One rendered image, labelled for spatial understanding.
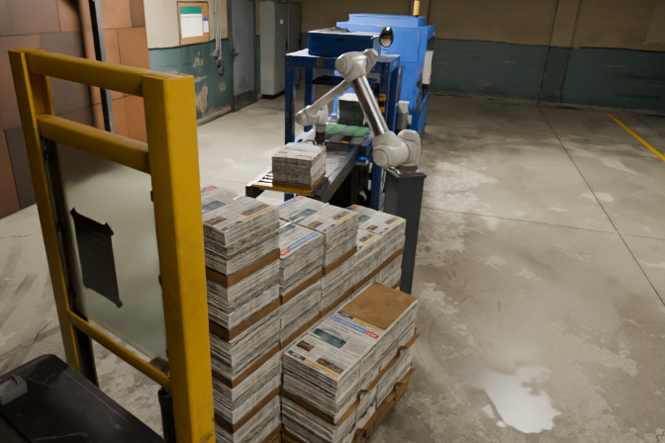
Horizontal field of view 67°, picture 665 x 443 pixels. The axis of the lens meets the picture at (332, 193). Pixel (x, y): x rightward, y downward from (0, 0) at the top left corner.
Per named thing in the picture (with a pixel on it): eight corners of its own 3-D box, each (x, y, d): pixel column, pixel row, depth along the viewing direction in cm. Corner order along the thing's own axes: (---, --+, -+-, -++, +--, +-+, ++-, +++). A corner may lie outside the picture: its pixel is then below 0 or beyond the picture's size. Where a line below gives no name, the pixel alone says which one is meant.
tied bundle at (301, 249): (323, 277, 231) (325, 232, 222) (283, 307, 208) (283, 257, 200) (261, 253, 250) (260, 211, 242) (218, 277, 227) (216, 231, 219)
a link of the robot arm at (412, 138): (424, 162, 326) (427, 130, 318) (408, 169, 313) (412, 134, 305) (403, 157, 336) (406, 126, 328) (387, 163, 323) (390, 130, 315)
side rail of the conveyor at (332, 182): (321, 212, 339) (322, 196, 334) (313, 211, 340) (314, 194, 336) (360, 157, 460) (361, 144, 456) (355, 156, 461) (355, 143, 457)
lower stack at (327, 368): (409, 390, 281) (420, 299, 259) (331, 489, 222) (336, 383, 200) (363, 367, 296) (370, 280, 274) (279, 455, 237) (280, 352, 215)
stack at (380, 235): (396, 334, 327) (408, 219, 297) (280, 455, 237) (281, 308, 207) (346, 312, 347) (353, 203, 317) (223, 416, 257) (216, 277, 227)
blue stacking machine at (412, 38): (422, 161, 684) (439, 0, 609) (331, 150, 713) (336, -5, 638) (429, 135, 821) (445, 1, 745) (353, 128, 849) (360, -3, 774)
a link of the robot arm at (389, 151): (414, 158, 309) (394, 166, 293) (394, 167, 320) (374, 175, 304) (364, 45, 312) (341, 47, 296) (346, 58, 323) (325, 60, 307)
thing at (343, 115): (363, 126, 525) (365, 101, 515) (335, 123, 531) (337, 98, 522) (370, 118, 559) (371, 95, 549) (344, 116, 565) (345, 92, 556)
